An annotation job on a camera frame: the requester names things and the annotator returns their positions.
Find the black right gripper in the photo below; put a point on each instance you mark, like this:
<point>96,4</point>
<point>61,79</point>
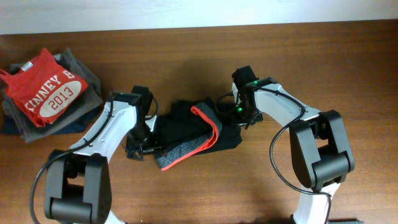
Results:
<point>237,119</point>

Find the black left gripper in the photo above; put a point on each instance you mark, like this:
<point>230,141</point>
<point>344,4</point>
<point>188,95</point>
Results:
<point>132,147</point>

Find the black leggings with red waistband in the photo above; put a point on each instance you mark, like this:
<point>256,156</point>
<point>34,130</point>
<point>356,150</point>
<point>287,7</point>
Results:
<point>193,128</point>

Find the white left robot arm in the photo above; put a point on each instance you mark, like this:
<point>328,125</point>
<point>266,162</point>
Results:
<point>78,185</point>

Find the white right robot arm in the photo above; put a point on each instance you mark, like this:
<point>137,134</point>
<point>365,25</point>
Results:
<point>320,151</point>

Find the dark blue folded garment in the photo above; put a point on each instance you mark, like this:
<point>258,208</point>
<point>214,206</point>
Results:
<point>10,128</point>

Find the gray folded garment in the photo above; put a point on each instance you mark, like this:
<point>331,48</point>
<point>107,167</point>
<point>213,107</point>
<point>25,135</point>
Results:
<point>88,100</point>

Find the red printed t-shirt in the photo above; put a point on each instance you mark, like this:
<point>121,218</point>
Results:
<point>42,89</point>

